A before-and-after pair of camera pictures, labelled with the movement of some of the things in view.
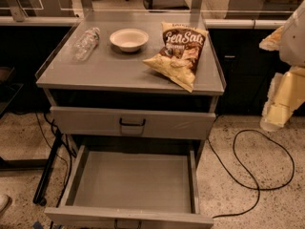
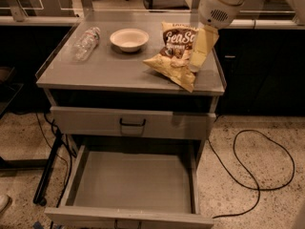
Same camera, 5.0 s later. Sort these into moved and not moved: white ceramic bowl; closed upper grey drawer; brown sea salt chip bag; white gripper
Moved: white gripper
Not moved: white ceramic bowl; closed upper grey drawer; brown sea salt chip bag
